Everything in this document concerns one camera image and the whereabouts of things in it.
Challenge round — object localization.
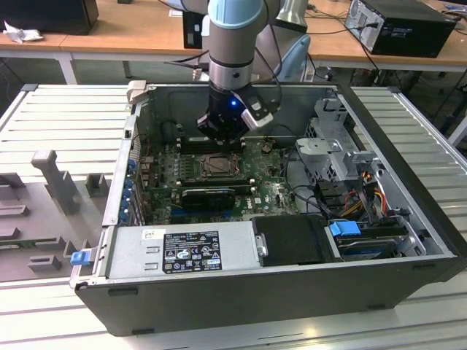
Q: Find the black graphics card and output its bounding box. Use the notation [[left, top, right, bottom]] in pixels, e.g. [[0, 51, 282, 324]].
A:
[[181, 187, 236, 212]]

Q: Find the black computer box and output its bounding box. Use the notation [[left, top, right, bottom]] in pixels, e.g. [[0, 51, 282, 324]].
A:
[[0, 0, 99, 36]]

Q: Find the crumpled white paper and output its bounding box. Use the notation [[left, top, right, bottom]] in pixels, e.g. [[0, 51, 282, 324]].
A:
[[2, 20, 44, 44]]

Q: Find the yellow orange wire bundle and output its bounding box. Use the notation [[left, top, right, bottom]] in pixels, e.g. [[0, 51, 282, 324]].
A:
[[344, 180, 388, 219]]

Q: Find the wooden desk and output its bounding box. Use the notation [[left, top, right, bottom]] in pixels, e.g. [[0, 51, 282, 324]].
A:
[[0, 0, 467, 87]]

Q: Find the black desktop PC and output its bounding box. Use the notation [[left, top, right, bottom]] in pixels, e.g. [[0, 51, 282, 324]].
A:
[[344, 0, 459, 59]]

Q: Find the grey parts rack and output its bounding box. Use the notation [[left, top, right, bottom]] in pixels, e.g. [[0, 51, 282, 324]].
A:
[[0, 149, 114, 282]]

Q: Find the blue disk carrier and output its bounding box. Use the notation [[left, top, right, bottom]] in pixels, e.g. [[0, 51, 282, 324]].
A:
[[328, 220, 362, 249]]

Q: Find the black PC tower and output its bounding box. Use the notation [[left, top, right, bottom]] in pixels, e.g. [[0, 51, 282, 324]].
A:
[[182, 9, 212, 50]]

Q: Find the hard disk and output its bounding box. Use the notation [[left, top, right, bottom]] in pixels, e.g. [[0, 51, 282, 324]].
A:
[[337, 236, 399, 262]]

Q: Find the green motherboard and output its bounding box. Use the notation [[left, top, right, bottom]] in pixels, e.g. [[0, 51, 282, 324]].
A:
[[140, 137, 311, 225]]

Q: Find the perforated metal drive cage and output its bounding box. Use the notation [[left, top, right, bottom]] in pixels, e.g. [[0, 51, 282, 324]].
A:
[[295, 96, 384, 183]]

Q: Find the silver CPU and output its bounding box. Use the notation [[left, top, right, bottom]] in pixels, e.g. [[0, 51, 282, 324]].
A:
[[207, 157, 234, 175]]

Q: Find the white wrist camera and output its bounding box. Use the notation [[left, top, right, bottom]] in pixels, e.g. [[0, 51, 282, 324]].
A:
[[240, 95, 274, 129]]

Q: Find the green RAM stick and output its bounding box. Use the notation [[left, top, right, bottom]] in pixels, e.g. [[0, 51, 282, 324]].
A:
[[0, 238, 41, 252]]

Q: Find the black flat cable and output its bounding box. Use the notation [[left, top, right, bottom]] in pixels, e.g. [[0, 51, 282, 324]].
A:
[[359, 171, 385, 228]]

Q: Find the blue case latch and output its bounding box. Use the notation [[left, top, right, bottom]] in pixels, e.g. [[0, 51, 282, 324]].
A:
[[69, 250, 90, 267]]

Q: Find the grey power supply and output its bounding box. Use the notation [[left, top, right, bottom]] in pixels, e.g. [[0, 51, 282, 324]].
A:
[[105, 225, 262, 280]]

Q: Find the open black PC case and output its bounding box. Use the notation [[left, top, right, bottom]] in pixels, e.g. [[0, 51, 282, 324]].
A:
[[69, 79, 467, 338]]

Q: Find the CPU socket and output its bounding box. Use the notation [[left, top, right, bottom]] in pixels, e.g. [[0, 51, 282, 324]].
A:
[[196, 152, 244, 179]]

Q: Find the black plastic shroud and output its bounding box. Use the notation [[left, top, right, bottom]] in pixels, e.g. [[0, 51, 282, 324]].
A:
[[251, 214, 330, 265]]

